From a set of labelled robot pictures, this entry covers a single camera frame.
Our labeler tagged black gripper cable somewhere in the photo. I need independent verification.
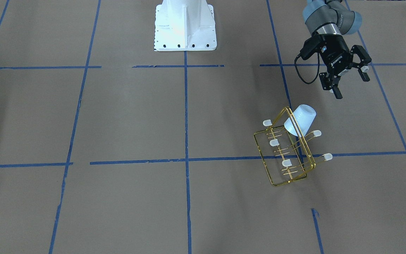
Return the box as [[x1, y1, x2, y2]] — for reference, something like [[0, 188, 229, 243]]
[[294, 53, 321, 85]]

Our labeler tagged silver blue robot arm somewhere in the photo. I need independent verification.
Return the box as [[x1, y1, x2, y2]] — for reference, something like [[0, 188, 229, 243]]
[[296, 0, 371, 99]]

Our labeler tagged light blue plastic cup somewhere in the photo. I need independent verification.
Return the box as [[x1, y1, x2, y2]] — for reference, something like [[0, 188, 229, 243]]
[[284, 104, 317, 137]]

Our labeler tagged gold wire cup holder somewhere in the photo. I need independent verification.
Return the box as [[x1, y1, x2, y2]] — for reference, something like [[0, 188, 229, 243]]
[[253, 107, 334, 187]]

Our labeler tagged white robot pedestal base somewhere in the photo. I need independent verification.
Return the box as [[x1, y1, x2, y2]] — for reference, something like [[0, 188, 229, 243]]
[[154, 0, 217, 52]]

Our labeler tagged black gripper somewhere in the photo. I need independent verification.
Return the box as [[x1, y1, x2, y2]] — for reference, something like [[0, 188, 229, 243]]
[[300, 33, 372, 99]]

